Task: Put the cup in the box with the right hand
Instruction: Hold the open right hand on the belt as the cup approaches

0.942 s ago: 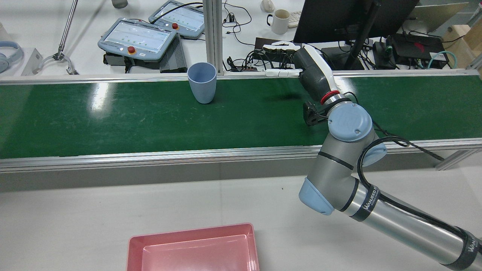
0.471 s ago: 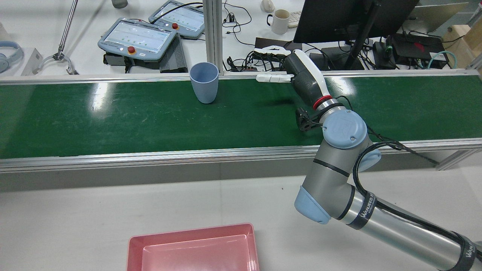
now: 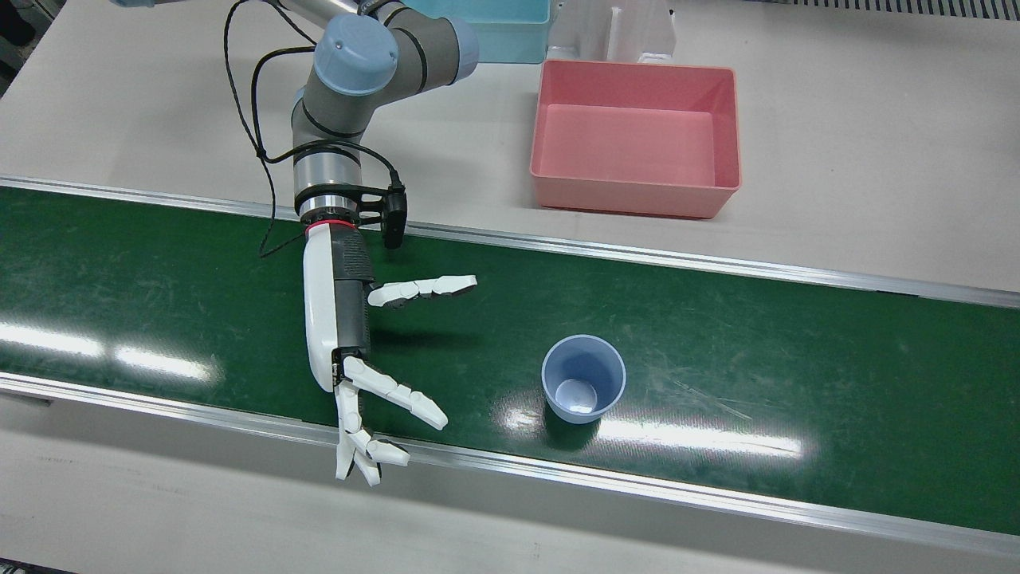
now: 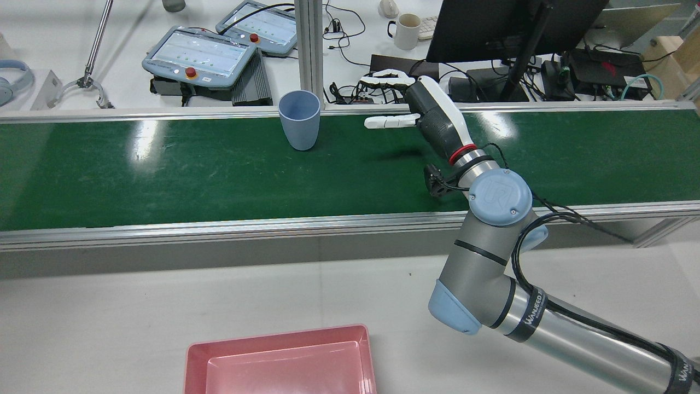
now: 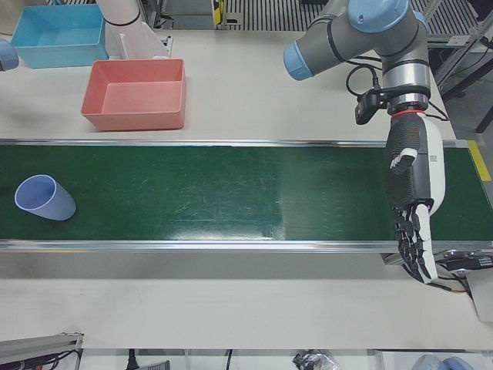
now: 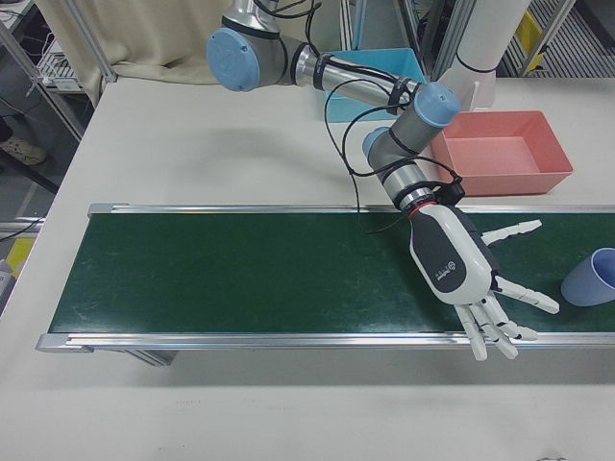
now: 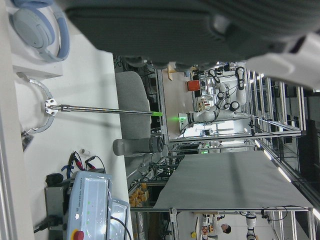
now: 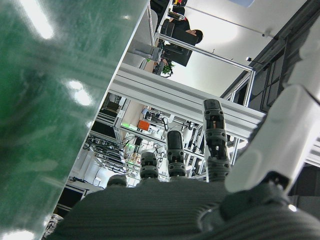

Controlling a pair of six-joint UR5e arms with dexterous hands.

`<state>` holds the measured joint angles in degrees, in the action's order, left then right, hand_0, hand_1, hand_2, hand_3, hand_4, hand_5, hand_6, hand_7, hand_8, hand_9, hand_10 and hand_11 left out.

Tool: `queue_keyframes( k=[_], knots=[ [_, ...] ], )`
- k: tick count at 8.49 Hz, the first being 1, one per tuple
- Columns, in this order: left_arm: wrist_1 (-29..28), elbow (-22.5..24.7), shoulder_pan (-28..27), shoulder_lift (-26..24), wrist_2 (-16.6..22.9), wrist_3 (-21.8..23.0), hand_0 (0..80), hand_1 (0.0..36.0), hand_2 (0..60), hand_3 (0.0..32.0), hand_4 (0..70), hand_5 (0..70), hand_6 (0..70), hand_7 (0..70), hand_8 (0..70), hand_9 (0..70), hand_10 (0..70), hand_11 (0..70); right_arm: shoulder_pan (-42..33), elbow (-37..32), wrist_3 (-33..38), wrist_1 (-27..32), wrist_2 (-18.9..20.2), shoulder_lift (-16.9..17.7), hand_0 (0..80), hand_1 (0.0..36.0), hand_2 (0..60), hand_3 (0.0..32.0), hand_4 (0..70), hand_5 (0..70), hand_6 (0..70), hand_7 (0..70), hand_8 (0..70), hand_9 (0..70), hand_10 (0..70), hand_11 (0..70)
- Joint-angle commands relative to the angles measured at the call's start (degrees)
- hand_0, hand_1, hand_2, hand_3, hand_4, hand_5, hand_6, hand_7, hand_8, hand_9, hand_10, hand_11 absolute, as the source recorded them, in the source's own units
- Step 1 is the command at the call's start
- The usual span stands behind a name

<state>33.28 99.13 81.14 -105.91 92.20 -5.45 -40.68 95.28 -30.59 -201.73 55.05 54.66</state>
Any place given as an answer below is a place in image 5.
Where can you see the black clamp bracket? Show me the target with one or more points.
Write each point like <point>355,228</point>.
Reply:
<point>466,260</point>

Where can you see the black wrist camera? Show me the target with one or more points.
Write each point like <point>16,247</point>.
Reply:
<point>367,108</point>

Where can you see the yellow tape strip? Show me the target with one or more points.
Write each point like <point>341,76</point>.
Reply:
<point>478,158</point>

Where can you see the light blue plastic cup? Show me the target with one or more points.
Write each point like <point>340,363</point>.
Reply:
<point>58,208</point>

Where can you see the aluminium frame rack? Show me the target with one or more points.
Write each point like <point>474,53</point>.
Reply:
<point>466,38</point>

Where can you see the light blue plastic box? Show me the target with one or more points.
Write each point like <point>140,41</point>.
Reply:
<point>58,38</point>

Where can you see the green conveyor belt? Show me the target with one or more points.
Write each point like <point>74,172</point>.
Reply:
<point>192,245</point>
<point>250,185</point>

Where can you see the yellow warning sign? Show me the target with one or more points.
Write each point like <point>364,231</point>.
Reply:
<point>218,11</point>

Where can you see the black crumpled bag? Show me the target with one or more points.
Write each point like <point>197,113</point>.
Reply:
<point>314,361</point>

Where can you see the aluminium profile bar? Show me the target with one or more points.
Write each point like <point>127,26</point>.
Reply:
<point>38,347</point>

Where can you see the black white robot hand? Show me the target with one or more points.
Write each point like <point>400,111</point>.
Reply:
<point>411,185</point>

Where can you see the pink plastic box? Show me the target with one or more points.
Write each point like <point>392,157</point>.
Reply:
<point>135,100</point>

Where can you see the white column stand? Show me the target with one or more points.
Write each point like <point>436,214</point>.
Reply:
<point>131,34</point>

